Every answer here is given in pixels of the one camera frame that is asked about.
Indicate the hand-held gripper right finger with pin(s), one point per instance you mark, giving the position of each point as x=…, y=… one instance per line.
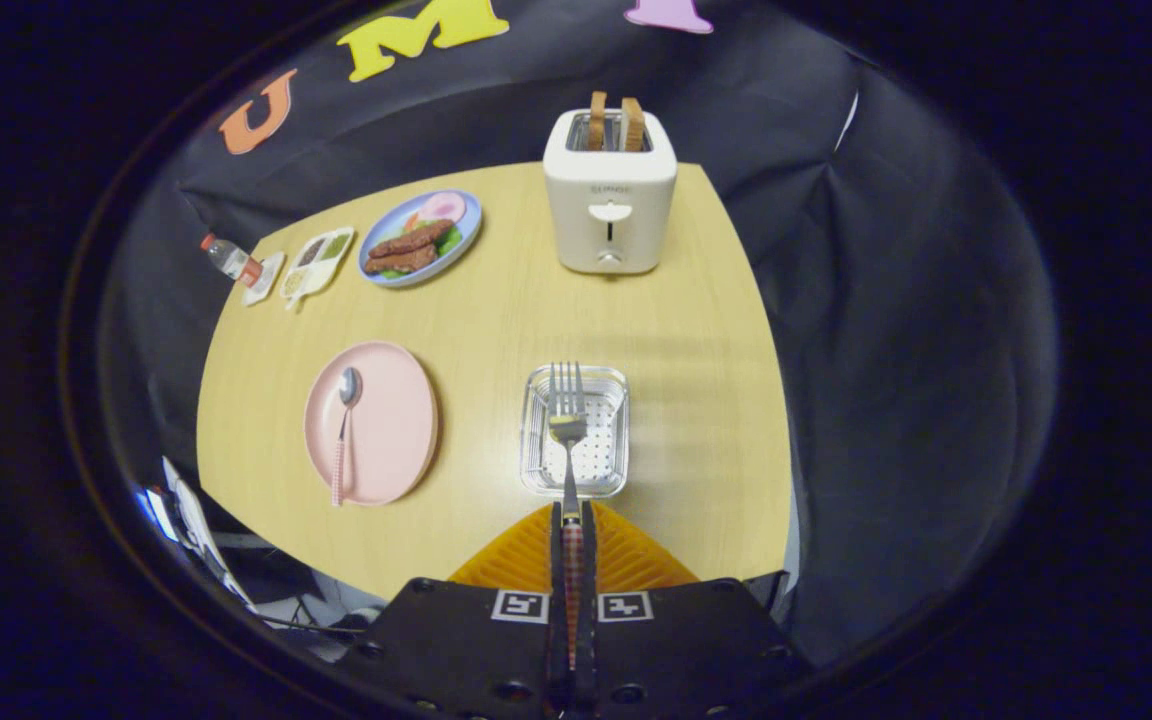
x=676, y=650

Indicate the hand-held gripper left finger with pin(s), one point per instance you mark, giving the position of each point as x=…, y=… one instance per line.
x=476, y=650

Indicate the pink plate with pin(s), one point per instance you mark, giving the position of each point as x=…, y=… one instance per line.
x=391, y=420

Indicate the white flat panel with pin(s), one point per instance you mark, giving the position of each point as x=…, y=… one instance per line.
x=194, y=520

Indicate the blue lit device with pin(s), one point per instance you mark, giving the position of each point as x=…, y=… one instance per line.
x=150, y=512

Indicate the brown meat strip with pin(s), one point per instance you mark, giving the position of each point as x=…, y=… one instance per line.
x=401, y=260
x=416, y=238

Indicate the green lettuce leaf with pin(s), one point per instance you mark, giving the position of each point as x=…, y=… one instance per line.
x=449, y=242

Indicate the white divided tray with beans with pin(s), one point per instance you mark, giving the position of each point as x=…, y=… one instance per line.
x=316, y=265

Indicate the white square coaster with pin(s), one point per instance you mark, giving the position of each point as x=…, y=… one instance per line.
x=266, y=280

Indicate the blue plate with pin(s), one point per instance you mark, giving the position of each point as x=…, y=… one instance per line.
x=466, y=215

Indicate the white toaster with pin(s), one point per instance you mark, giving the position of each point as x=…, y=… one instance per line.
x=611, y=215

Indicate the pink ham slice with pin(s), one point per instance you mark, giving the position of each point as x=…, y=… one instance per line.
x=444, y=207

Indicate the clear bottle with red cap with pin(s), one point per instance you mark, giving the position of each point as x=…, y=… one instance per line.
x=228, y=258

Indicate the brown toast slice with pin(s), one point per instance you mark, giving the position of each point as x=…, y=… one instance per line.
x=633, y=125
x=597, y=120

